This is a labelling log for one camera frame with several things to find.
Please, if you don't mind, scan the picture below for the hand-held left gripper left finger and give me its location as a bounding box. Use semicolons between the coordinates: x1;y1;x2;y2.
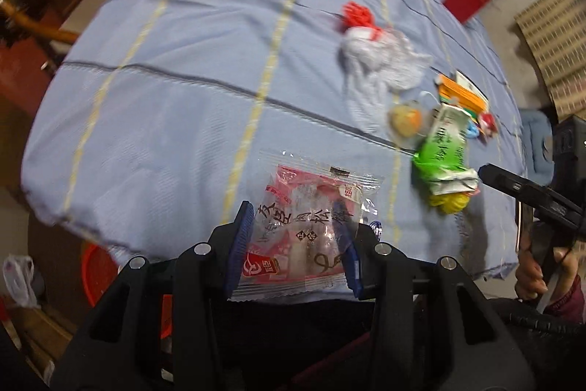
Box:
52;201;255;391

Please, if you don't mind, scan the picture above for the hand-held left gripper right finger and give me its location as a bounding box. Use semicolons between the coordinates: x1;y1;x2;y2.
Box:
332;199;536;391

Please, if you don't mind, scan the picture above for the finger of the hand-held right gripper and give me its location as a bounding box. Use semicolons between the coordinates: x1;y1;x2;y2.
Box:
478;164;557;211

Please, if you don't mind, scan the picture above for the pink clear snack packet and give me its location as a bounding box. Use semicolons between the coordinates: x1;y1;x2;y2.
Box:
226;149;384;304

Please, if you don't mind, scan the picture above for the person's right forearm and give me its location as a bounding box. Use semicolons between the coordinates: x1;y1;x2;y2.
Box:
545;276;586;325

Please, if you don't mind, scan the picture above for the person's right hand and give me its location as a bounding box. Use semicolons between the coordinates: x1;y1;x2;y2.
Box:
515;235;582;305

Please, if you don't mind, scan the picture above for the blue chair cushion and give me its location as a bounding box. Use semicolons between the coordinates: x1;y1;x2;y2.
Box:
522;109;555;185

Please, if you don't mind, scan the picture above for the yellow wrapper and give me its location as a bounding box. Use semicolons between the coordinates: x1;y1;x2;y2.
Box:
428;189;472;215

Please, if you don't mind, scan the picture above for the small red white item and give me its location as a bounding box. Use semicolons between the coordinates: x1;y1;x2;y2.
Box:
476;112;499;137

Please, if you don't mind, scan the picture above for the green white packet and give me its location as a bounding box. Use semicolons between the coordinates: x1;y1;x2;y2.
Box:
412;103;481;196

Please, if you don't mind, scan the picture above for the woven mat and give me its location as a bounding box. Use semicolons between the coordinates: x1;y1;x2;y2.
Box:
515;0;586;121

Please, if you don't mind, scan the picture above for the orange box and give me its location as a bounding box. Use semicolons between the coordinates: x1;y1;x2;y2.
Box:
435;70;490;114

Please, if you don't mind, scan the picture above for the clear bag with orange fruit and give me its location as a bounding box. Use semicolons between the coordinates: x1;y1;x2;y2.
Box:
388;98;435;149

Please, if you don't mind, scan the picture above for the blue plaid tablecloth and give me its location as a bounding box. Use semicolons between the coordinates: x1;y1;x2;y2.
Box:
21;0;527;282

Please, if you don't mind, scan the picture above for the red bucket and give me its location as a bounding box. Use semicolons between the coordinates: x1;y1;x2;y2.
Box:
82;243;172;339

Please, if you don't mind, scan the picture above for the crumpled clear plastic bag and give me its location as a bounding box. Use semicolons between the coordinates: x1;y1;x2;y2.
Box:
339;27;433;133

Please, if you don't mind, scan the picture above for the white plastic bag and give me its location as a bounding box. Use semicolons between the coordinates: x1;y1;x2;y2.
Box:
2;254;44;309

